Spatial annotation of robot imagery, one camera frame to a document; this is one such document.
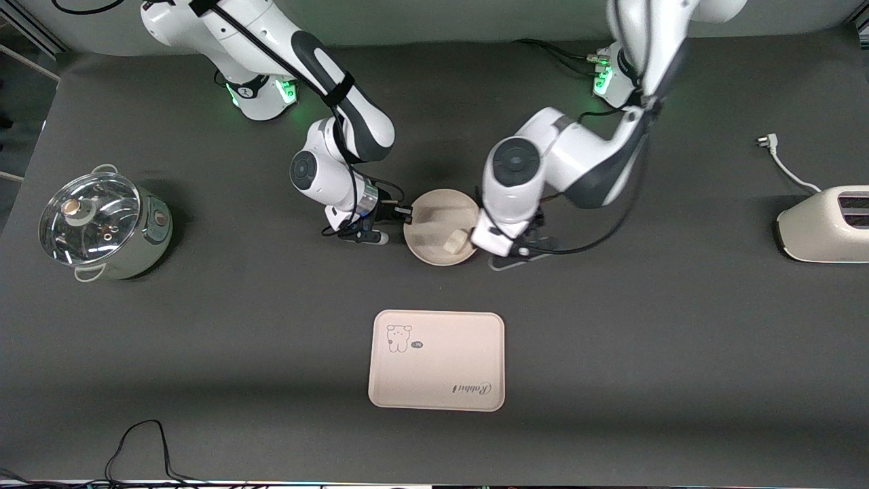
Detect round beige plate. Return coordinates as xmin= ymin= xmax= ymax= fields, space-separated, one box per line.
xmin=403 ymin=189 xmax=480 ymax=266

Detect beige tray with bear print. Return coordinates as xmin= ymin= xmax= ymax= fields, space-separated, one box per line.
xmin=368 ymin=310 xmax=506 ymax=412

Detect silver cooking pot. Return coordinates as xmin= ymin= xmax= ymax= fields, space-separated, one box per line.
xmin=73 ymin=163 xmax=174 ymax=283

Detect glass pot lid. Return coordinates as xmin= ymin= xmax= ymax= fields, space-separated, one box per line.
xmin=39 ymin=172 xmax=142 ymax=266

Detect cream toaster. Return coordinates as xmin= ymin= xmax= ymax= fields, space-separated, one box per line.
xmin=776 ymin=185 xmax=869 ymax=264

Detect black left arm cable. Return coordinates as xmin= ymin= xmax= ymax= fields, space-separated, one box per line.
xmin=533 ymin=88 xmax=654 ymax=257

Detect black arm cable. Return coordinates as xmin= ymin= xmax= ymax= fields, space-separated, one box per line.
xmin=533 ymin=88 xmax=654 ymax=257
xmin=190 ymin=0 xmax=409 ymax=238

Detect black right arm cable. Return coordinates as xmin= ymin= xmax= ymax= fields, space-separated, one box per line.
xmin=190 ymin=0 xmax=409 ymax=238

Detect black left base cables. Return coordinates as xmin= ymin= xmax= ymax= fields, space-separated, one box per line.
xmin=512 ymin=38 xmax=610 ymax=77

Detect thin black looped cable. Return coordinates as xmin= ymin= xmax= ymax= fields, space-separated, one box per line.
xmin=105 ymin=419 xmax=204 ymax=485

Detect white toaster power cord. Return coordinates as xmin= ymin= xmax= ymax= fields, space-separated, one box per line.
xmin=756 ymin=133 xmax=824 ymax=194

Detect grey metal frame rail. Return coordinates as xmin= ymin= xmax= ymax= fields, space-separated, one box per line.
xmin=0 ymin=2 xmax=67 ymax=60

